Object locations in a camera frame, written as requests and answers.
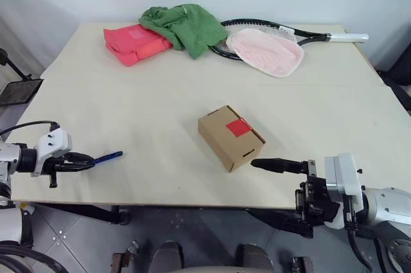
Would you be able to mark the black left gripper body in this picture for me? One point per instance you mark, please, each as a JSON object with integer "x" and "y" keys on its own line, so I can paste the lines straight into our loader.
{"x": 59, "y": 163}

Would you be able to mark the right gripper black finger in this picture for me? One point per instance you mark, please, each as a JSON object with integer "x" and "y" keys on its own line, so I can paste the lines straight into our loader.
{"x": 279, "y": 165}
{"x": 285, "y": 223}

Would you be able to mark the red tape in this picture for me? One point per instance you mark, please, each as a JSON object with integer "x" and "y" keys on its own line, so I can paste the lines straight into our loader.
{"x": 238, "y": 128}

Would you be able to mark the green crumpled cloth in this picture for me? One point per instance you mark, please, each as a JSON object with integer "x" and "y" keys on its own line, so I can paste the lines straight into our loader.
{"x": 189, "y": 29}

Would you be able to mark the brown metal bracket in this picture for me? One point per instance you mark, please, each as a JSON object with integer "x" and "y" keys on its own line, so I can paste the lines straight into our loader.
{"x": 123, "y": 258}
{"x": 302, "y": 265}

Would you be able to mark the brown cardboard box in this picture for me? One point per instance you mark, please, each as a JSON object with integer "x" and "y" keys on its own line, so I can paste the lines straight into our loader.
{"x": 224, "y": 144}

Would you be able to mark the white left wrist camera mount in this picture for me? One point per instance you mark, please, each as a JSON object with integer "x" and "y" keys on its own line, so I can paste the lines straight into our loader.
{"x": 53, "y": 144}

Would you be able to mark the black table frame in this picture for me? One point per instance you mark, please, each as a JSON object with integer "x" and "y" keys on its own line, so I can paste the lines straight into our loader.
{"x": 93, "y": 212}

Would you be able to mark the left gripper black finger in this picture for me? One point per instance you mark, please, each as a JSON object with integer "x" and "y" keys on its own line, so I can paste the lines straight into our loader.
{"x": 77, "y": 167}
{"x": 78, "y": 157}

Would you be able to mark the silver robot torso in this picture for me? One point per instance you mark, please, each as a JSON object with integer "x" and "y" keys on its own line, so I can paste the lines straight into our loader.
{"x": 13, "y": 225}

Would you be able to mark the pink towel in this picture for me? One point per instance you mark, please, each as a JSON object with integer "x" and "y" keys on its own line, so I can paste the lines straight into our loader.
{"x": 266, "y": 51}

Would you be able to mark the red folded cloth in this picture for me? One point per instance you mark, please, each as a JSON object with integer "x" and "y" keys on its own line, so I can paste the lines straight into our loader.
{"x": 131, "y": 41}

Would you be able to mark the dark rounded shape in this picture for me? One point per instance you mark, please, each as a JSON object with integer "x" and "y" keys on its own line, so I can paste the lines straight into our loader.
{"x": 167, "y": 255}
{"x": 255, "y": 257}

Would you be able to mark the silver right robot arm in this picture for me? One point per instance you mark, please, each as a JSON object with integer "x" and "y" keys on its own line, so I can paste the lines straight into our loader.
{"x": 388, "y": 205}

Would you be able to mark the black metal stand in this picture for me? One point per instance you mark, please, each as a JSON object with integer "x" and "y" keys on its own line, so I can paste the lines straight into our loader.
{"x": 19, "y": 90}

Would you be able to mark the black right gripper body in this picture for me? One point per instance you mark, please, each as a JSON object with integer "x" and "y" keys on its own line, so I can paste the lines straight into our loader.
{"x": 316, "y": 199}

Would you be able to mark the blue pen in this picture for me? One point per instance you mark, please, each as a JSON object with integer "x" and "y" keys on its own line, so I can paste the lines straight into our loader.
{"x": 109, "y": 156}

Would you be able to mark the black white tennis racket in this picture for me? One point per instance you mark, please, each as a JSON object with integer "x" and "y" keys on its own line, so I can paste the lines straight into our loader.
{"x": 321, "y": 36}

